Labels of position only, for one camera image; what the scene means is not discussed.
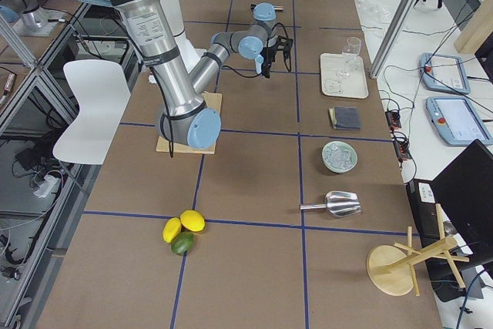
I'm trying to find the upper blue teach pendant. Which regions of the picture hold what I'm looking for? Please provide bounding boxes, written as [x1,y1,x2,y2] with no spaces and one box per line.
[418,52,471,95]

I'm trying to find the steel ice scoop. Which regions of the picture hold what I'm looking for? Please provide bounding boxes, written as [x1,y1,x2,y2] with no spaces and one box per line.
[299,190,361,218]

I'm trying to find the lower blue teach pendant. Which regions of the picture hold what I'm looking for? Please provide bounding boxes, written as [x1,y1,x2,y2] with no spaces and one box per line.
[425,96,492,146]

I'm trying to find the steel muddler black tip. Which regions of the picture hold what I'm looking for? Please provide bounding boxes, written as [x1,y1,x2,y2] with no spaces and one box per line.
[250,4,284,12]

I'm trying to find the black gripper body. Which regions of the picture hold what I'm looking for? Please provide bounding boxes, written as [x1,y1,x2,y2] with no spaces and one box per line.
[263,35,293,65]

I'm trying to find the wooden cup tree stand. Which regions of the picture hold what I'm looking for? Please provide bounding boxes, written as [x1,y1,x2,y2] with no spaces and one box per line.
[366,203,469,297]

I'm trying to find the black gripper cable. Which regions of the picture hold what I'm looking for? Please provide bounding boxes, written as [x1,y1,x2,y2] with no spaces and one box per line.
[159,22,293,159]

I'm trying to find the yellow whole lemon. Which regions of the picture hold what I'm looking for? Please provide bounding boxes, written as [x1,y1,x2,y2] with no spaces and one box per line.
[162,217,182,243]
[179,210,206,232]

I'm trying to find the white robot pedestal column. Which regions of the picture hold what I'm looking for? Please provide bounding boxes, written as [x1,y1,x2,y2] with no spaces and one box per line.
[148,0,208,86]

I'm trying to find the clear wine glass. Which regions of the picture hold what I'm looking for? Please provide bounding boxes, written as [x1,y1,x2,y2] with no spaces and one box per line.
[337,37,362,77]

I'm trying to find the green bowl of ice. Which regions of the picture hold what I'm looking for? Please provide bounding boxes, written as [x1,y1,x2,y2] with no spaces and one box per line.
[321,141,357,173]

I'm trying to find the aluminium frame post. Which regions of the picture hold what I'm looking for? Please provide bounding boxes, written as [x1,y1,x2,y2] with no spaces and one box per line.
[369,0,416,79]

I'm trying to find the grey folded cloth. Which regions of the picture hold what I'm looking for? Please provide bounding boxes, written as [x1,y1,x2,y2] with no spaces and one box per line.
[328,106,361,130]

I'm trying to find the light blue paper cup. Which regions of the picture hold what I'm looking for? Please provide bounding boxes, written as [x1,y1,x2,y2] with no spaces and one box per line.
[254,55,264,75]

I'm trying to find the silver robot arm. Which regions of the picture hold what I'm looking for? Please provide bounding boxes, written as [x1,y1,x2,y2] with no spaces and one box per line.
[78,0,292,149]

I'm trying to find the black laptop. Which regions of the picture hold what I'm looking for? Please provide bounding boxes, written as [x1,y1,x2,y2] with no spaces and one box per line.
[431,139,492,251]

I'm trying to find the blue teach pendant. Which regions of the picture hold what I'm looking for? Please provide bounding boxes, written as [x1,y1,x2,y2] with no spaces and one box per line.
[425,96,492,146]
[418,52,471,95]

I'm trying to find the cream bear serving tray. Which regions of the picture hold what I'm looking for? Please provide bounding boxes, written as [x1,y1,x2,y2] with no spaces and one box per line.
[320,53,369,99]

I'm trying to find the white chair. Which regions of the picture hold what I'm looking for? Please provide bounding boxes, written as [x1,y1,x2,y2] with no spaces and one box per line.
[53,59,130,165]

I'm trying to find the wooden cutting board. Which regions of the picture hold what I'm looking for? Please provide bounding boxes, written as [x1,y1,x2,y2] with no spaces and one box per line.
[173,92,222,154]

